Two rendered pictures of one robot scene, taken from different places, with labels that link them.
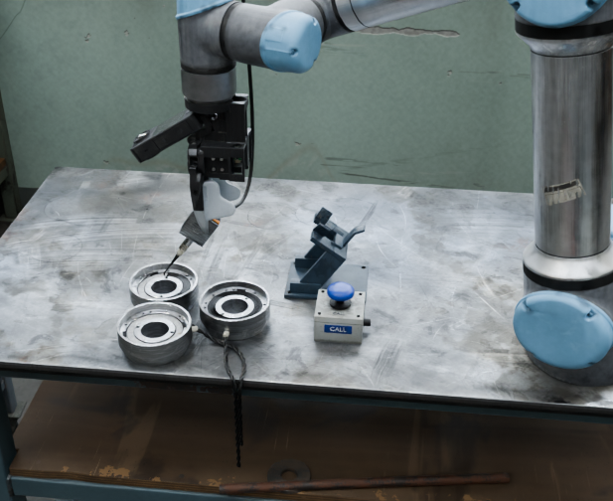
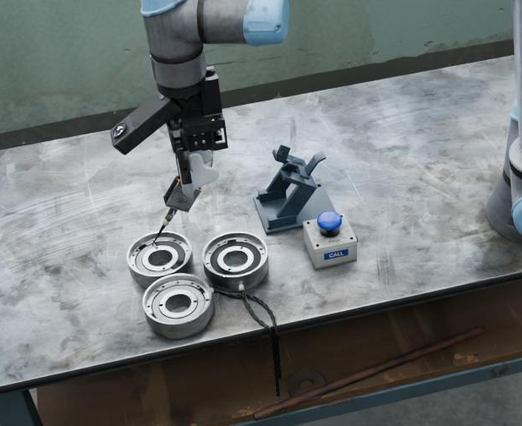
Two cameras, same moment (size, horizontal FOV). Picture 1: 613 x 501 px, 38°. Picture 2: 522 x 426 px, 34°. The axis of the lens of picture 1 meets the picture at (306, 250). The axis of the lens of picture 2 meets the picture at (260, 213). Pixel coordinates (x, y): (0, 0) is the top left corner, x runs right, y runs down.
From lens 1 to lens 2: 38 cm
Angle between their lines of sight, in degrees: 15
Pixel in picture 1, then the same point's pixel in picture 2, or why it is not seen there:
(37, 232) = not seen: outside the picture
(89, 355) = (125, 344)
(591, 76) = not seen: outside the picture
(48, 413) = (59, 395)
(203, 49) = (178, 40)
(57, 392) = not seen: hidden behind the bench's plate
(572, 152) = not seen: outside the picture
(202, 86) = (181, 73)
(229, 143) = (208, 117)
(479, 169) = (300, 35)
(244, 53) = (226, 37)
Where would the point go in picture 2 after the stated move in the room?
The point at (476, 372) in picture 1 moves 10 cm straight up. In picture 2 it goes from (463, 258) to (468, 210)
